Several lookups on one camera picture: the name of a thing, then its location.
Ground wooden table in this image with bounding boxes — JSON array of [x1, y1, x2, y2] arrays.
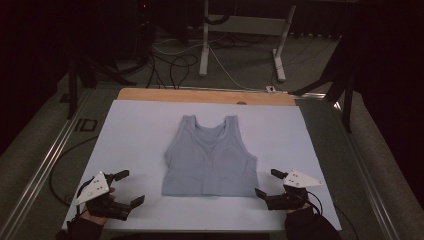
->
[[116, 87, 298, 107]]

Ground black metal stand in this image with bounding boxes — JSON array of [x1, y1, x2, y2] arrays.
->
[[65, 54, 138, 121], [289, 31, 356, 134]]

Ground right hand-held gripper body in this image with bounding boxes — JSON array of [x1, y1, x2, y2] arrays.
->
[[266, 169, 324, 211]]

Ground white table mat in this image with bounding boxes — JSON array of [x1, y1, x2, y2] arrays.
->
[[62, 99, 343, 233]]

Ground long black floor cable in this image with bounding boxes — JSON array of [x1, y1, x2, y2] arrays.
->
[[48, 134, 100, 207]]

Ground white floor cable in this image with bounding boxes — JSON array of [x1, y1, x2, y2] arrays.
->
[[151, 38, 268, 92]]

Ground grey tank top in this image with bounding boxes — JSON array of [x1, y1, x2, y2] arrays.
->
[[161, 114, 260, 198]]

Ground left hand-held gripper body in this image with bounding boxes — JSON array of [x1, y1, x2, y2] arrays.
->
[[74, 171, 132, 222]]

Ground person's right hand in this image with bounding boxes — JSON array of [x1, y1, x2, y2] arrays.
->
[[285, 201, 315, 215]]

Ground black looped floor cable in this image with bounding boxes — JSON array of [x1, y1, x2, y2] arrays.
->
[[169, 54, 200, 91]]

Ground white desk frame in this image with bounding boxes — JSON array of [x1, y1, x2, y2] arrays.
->
[[198, 0, 298, 83]]

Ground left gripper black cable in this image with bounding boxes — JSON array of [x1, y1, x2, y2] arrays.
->
[[75, 177, 96, 216]]

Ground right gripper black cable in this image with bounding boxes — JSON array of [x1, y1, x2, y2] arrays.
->
[[304, 190, 324, 217]]

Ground person's left hand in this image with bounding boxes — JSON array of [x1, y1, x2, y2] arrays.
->
[[79, 186, 117, 227]]

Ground silver metal rail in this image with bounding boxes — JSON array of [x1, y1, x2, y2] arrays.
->
[[332, 100, 403, 240], [0, 89, 94, 240]]

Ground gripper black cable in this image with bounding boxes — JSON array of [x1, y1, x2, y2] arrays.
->
[[304, 190, 324, 217], [75, 177, 96, 216]]

